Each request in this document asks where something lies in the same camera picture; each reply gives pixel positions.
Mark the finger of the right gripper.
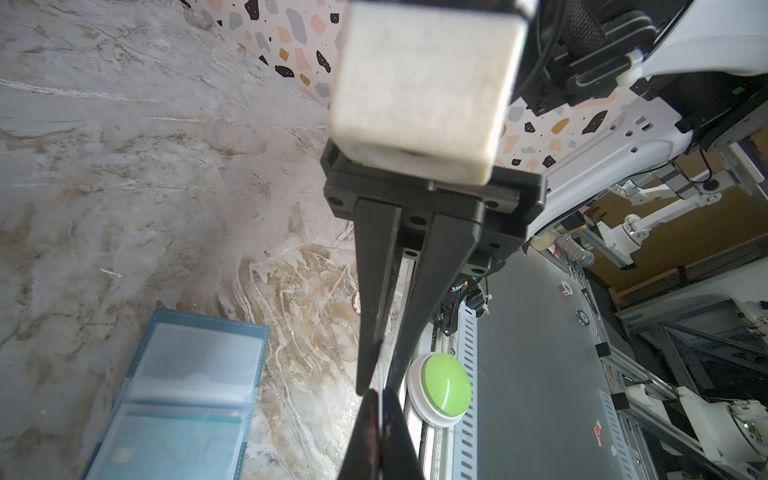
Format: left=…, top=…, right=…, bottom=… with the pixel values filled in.
left=386, top=214, right=480, bottom=390
left=353, top=199, right=402, bottom=395

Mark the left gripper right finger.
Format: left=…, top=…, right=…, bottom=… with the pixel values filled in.
left=379, top=388, right=424, bottom=480

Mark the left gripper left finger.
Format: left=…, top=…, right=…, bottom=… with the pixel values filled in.
left=338, top=389, right=380, bottom=480

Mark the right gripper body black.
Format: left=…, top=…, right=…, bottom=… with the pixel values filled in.
left=320, top=140, right=547, bottom=276

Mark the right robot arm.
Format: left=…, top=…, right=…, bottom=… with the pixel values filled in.
left=321, top=1, right=767, bottom=393

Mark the white poker chip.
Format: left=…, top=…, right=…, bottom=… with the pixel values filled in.
left=352, top=291, right=362, bottom=316

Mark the green push button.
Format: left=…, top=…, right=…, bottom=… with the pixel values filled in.
left=406, top=352, right=473, bottom=428

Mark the aluminium front rail frame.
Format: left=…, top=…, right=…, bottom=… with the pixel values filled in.
left=399, top=265, right=488, bottom=479

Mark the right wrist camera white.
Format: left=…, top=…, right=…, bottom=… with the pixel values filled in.
left=329, top=1, right=537, bottom=186

